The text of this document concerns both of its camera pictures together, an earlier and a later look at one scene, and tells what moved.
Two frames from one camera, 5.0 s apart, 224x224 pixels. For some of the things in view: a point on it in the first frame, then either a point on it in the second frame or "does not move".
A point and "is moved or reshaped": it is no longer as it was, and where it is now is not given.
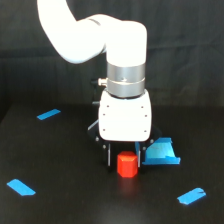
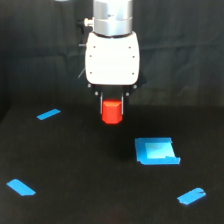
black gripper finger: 107,154 → 101,103
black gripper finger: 141,154 → 123,103
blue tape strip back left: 48,114 does not move
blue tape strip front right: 192,196 does not move
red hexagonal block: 127,164 is moved or reshaped
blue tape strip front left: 18,186 does not move
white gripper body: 124,121 → 112,60
